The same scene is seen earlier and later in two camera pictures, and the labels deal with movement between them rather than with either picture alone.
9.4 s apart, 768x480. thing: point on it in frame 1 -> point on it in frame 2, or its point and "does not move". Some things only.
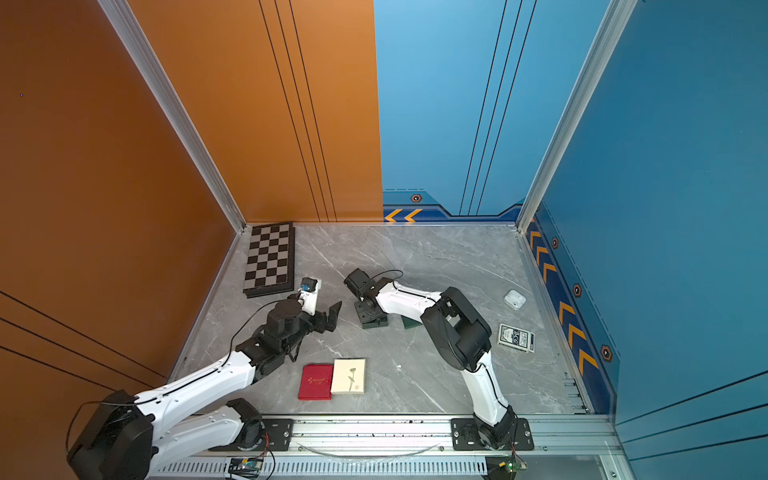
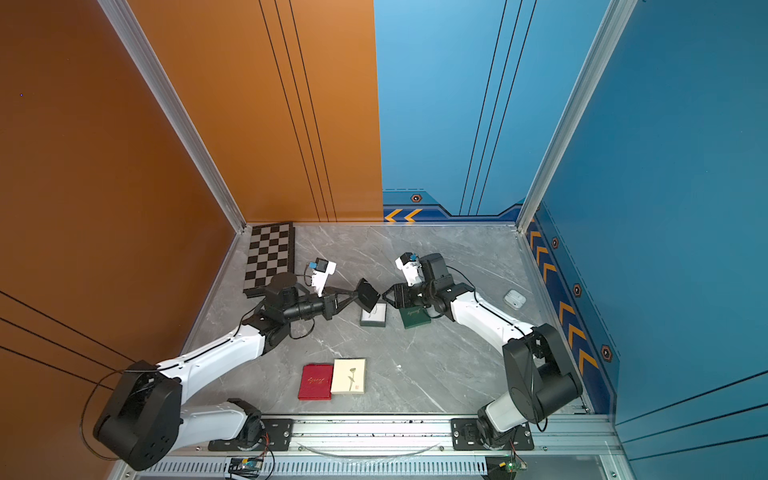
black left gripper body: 317,322 -> 327,307
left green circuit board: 246,467 does not move
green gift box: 409,323 does not move
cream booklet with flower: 348,376 does not move
